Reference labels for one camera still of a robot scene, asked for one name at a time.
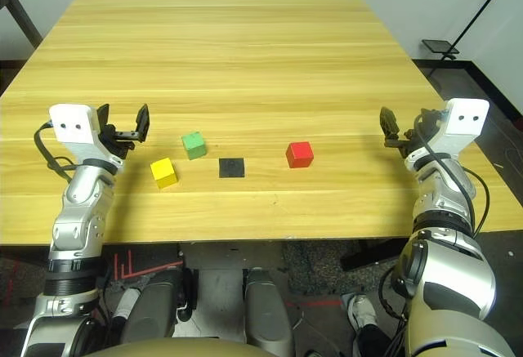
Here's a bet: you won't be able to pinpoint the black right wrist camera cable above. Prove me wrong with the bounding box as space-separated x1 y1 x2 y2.
413 112 491 239

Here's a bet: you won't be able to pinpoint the red wooden block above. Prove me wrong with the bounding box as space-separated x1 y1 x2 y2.
285 141 315 169

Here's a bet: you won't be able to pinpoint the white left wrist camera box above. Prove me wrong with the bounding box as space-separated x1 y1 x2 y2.
47 103 102 145

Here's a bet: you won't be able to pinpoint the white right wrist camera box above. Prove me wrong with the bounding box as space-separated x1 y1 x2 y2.
428 97 490 160

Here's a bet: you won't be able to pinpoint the green wooden block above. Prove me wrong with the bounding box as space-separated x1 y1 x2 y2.
181 131 207 161

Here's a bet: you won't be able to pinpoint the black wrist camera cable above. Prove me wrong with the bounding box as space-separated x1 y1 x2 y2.
413 112 491 239
34 122 78 185

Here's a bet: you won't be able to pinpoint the grey robot leg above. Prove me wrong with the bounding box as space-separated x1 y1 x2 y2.
244 269 295 357
120 269 193 344

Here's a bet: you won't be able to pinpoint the red floor tape mark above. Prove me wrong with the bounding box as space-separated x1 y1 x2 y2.
3 258 21 305

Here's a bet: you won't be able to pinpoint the grey robot left leg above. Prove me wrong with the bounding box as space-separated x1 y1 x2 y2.
120 269 193 344

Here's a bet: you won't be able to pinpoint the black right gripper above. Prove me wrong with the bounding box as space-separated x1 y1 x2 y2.
379 106 436 160

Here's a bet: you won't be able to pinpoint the white sneaker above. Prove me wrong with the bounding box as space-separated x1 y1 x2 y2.
346 293 379 333

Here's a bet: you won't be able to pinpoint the black hanging right arm cables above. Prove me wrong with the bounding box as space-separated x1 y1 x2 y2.
378 266 412 357

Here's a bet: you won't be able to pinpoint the black trouser leg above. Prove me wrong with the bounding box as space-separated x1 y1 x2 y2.
353 324 396 357

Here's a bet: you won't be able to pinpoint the red floor tape line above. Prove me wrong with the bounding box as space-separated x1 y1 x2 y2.
285 299 342 307

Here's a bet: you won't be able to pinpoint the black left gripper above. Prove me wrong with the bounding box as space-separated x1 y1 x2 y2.
96 103 151 160

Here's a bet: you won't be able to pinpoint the wooden side table black legs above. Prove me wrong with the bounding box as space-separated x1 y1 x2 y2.
0 0 44 47

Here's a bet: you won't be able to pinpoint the black left wrist camera cable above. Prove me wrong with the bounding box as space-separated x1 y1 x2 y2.
34 122 78 185

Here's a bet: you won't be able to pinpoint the speckled black floor mat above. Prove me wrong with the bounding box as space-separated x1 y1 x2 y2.
281 242 404 297

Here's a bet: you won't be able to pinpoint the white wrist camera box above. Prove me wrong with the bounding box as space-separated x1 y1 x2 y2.
47 103 102 145
428 97 490 160

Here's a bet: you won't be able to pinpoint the yellow wooden block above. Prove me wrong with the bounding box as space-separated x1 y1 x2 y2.
150 157 179 190

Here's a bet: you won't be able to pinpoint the olive robot torso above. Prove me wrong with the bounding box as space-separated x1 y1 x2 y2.
83 334 262 357

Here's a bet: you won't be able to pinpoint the grey robot right leg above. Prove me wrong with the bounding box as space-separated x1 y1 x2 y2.
244 269 295 357

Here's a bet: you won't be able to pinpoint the black square marker pad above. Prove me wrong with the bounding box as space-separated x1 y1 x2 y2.
218 157 246 179

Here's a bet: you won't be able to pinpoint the black stand plate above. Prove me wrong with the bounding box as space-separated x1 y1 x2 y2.
422 38 458 60

